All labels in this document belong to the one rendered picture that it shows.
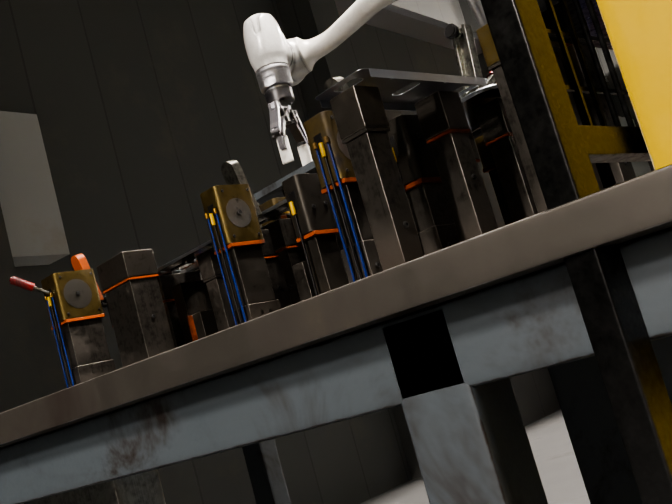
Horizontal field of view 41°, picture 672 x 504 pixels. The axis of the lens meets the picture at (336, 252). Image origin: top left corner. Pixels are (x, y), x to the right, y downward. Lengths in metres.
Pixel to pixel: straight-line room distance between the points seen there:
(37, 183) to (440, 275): 3.23
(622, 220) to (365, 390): 0.31
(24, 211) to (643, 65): 3.20
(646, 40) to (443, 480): 0.43
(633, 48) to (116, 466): 0.74
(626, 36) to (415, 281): 0.28
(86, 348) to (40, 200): 1.71
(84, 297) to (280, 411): 1.36
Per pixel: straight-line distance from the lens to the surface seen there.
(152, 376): 1.01
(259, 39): 2.41
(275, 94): 2.37
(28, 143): 3.96
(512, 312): 0.78
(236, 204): 1.74
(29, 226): 3.80
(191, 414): 1.03
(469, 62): 1.78
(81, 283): 2.26
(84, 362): 2.22
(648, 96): 0.83
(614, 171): 1.40
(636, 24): 0.84
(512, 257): 0.74
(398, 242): 1.16
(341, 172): 1.44
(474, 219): 1.31
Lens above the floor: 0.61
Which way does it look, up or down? 9 degrees up
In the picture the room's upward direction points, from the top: 16 degrees counter-clockwise
